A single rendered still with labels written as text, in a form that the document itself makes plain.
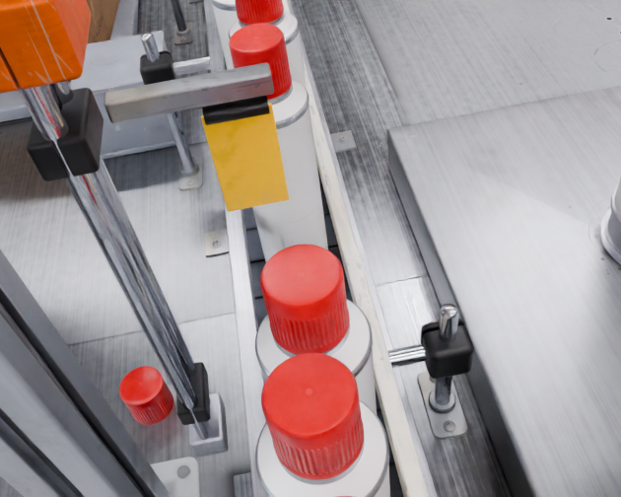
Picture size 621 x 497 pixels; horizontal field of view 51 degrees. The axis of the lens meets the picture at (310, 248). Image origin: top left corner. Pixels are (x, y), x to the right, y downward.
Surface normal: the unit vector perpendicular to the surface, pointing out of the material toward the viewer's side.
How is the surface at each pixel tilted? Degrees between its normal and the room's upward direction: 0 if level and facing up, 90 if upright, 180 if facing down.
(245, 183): 90
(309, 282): 3
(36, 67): 90
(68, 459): 90
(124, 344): 0
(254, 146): 90
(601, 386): 0
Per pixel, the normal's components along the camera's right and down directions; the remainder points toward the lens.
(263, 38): -0.15, -0.68
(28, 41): 0.16, 0.72
